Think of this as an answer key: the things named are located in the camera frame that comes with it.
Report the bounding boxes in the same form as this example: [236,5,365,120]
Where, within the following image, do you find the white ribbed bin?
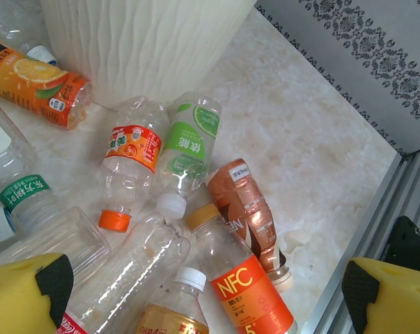
[38,0,258,112]

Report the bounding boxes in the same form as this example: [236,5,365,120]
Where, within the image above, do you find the wide aluminium base rail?
[300,148,420,334]

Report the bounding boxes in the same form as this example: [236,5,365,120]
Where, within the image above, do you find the clear square bottle green band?
[0,205,112,279]

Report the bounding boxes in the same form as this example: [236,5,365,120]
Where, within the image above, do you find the copper brown coffee bottle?
[204,158,295,294]

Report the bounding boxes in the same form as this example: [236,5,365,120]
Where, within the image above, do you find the clear bottle white leaf label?
[0,95,68,230]

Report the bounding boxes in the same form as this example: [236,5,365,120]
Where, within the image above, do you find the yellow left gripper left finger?
[0,253,75,334]

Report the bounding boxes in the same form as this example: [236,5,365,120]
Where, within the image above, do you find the clear bottle orange label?
[98,95,171,233]

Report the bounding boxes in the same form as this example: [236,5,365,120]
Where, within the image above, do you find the gold label bottle white cap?
[134,267,210,334]

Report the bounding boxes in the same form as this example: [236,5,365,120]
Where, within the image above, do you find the clear bottle green lime label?
[155,90,224,221]

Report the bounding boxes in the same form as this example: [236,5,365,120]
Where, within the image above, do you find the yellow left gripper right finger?
[341,257,420,334]

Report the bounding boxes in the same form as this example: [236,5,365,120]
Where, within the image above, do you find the clear bottle red cola label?
[54,208,192,334]

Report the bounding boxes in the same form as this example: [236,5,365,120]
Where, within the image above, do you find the orange NFC juice bottle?
[185,203,299,334]

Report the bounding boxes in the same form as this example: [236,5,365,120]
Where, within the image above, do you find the orange juice bottle yellow cap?
[0,33,94,132]

